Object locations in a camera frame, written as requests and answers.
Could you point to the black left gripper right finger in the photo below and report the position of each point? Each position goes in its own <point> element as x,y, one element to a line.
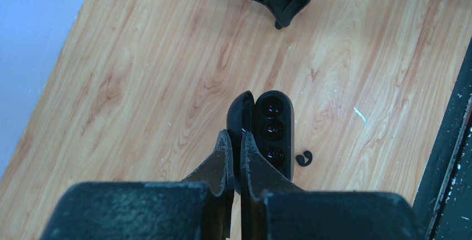
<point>275,208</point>

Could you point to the black earbud case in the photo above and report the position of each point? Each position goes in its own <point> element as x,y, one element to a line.
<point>270,118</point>

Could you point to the black earbud near left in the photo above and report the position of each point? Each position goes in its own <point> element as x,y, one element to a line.
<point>304,159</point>

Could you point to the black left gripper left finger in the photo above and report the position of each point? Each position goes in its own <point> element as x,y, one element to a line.
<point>197,207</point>

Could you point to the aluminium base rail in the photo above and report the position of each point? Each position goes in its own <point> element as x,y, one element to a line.
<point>432,191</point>

